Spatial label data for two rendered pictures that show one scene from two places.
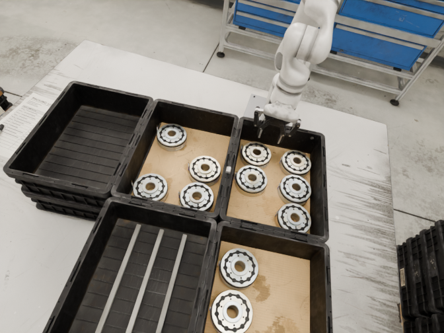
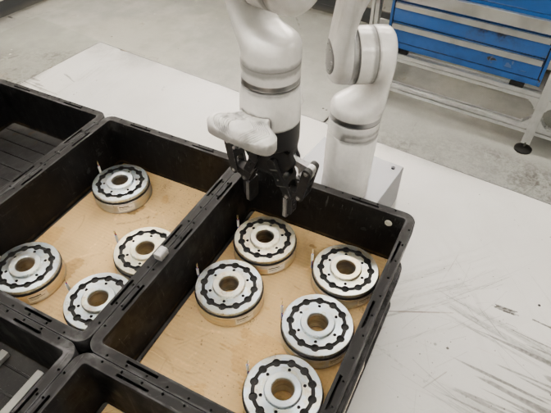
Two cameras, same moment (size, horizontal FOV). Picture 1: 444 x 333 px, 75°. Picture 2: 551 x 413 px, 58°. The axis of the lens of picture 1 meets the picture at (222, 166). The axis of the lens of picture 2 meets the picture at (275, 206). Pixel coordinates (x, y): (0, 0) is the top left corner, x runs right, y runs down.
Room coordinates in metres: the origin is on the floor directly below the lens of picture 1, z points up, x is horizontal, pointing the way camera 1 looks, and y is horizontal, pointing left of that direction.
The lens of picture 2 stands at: (0.16, -0.36, 1.47)
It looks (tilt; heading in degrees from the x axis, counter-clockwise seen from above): 45 degrees down; 26
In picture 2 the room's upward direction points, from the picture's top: straight up
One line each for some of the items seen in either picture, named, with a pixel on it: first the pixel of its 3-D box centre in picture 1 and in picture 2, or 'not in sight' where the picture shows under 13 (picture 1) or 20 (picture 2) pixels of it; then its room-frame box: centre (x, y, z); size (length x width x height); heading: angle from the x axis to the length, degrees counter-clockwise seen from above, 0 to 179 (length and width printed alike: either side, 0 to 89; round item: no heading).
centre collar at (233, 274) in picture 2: (252, 178); (229, 284); (0.54, -0.10, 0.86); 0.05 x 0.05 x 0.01
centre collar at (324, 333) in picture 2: (296, 187); (317, 322); (0.53, -0.25, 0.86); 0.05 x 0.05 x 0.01
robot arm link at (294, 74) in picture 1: (296, 58); (264, 11); (0.63, -0.12, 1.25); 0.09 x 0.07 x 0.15; 79
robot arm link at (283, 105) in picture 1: (286, 96); (261, 101); (0.61, -0.13, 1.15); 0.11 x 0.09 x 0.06; 173
